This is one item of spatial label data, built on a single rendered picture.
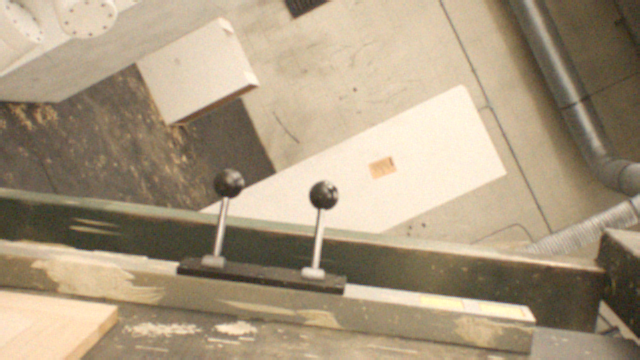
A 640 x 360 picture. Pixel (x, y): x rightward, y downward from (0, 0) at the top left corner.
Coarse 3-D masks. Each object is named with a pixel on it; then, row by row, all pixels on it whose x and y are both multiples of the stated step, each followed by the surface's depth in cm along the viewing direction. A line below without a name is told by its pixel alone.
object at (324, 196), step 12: (312, 192) 91; (324, 192) 91; (336, 192) 91; (312, 204) 92; (324, 204) 91; (336, 204) 92; (324, 216) 91; (312, 252) 90; (312, 264) 89; (312, 276) 88
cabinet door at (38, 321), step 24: (0, 312) 76; (24, 312) 77; (48, 312) 77; (72, 312) 78; (96, 312) 79; (0, 336) 71; (24, 336) 71; (48, 336) 71; (72, 336) 72; (96, 336) 75
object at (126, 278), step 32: (0, 256) 89; (32, 256) 89; (64, 256) 90; (96, 256) 91; (128, 256) 93; (32, 288) 89; (64, 288) 89; (96, 288) 88; (128, 288) 88; (160, 288) 88; (192, 288) 88; (224, 288) 87; (256, 288) 87; (352, 288) 90; (288, 320) 87; (320, 320) 87; (352, 320) 87; (384, 320) 86; (416, 320) 86; (448, 320) 86; (480, 320) 85; (512, 320) 85
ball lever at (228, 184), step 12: (216, 180) 92; (228, 180) 91; (240, 180) 92; (216, 192) 92; (228, 192) 91; (240, 192) 92; (228, 204) 92; (216, 240) 90; (216, 252) 90; (204, 264) 88; (216, 264) 88
